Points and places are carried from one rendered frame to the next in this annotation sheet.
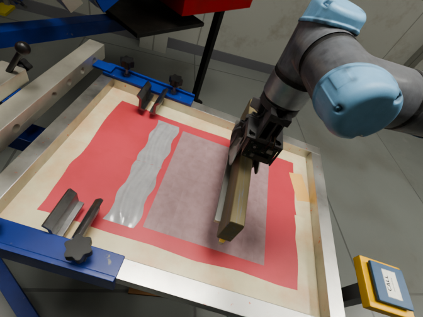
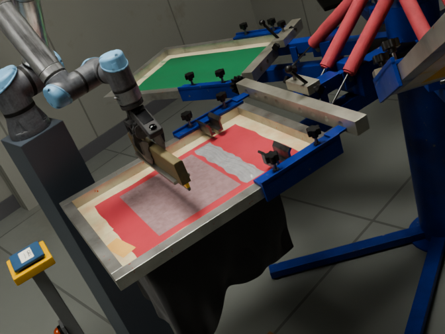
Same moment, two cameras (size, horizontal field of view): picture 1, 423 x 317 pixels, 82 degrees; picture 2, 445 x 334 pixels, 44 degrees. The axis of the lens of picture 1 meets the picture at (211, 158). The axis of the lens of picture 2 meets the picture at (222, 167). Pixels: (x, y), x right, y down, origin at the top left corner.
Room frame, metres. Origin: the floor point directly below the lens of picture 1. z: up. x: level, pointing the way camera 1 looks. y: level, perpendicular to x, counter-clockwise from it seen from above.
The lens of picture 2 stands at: (1.95, -0.26, 1.83)
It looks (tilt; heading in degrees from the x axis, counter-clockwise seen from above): 29 degrees down; 166
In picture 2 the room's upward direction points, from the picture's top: 21 degrees counter-clockwise
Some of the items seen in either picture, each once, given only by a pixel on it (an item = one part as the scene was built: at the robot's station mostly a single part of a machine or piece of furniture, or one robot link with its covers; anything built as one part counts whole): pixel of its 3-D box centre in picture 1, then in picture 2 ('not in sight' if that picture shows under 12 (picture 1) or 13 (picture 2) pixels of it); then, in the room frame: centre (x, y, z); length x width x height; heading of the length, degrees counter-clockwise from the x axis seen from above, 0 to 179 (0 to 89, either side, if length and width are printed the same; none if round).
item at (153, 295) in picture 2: not in sight; (143, 278); (0.44, -0.28, 0.74); 0.45 x 0.03 x 0.43; 7
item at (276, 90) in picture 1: (289, 89); (127, 95); (0.39, -0.07, 1.31); 0.08 x 0.08 x 0.05
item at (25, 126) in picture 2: not in sight; (24, 118); (-0.05, -0.39, 1.25); 0.15 x 0.15 x 0.10
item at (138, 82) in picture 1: (149, 90); (298, 164); (0.65, 0.29, 0.98); 0.30 x 0.05 x 0.07; 97
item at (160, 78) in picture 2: not in sight; (216, 48); (-0.45, 0.51, 1.05); 1.08 x 0.61 x 0.23; 37
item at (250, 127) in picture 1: (266, 126); (137, 117); (0.38, -0.07, 1.23); 0.09 x 0.08 x 0.12; 7
